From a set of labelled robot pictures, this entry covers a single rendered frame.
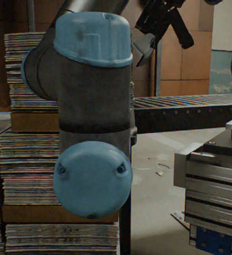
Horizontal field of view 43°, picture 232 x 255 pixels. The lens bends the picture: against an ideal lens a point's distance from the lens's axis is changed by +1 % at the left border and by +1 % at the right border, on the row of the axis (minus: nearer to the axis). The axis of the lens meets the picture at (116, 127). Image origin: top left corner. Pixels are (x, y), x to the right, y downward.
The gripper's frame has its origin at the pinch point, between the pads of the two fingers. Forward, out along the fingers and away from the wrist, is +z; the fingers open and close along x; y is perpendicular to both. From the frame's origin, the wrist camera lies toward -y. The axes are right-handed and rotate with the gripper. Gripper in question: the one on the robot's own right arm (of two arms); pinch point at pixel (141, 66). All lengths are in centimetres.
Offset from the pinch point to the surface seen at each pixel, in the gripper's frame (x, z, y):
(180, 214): -101, 66, -81
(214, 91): -455, -50, -169
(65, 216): 18.6, 41.5, -1.1
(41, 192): 18.2, 39.2, 6.9
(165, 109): -54, 9, -24
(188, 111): -58, 4, -35
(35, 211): 18.6, 44.0, 5.9
